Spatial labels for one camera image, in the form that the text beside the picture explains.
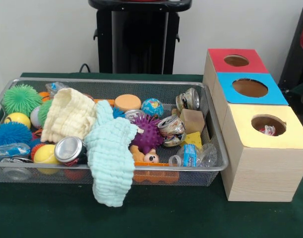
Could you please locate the printed silver drink can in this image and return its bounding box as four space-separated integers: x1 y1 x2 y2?
158 114 188 147

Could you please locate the crushed bottle with blue label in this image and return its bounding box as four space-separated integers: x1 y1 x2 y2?
168 143 218 167

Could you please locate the orange plush toy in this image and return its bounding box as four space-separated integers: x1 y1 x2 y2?
130 144 160 164

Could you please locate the mint green waffle cloth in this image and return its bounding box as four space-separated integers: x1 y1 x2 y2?
84 100 139 208

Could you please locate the blue spiky rubber ball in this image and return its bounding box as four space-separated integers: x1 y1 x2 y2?
0 121 33 149

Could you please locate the wooden box with three holes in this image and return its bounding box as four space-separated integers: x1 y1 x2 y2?
203 48 303 202

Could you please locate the black stand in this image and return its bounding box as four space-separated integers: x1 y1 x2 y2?
277 3 303 87

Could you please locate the purple spiky monster toy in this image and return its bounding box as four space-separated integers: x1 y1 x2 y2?
131 114 165 154

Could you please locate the dark green tablecloth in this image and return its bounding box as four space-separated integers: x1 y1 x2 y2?
0 72 303 238

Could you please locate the cream waffle cloth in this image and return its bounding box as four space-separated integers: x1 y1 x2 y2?
41 88 97 144

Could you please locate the crushed red soda can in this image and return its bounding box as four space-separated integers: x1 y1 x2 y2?
54 136 88 167

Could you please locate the yellow tennis ball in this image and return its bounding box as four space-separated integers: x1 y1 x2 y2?
33 144 61 174

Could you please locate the green spiky rubber ball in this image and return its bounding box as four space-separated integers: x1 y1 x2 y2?
2 83 43 116

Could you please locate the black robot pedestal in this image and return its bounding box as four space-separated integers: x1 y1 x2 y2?
88 0 193 74

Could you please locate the shallow wire mesh bin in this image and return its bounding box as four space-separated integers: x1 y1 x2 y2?
0 77 229 187

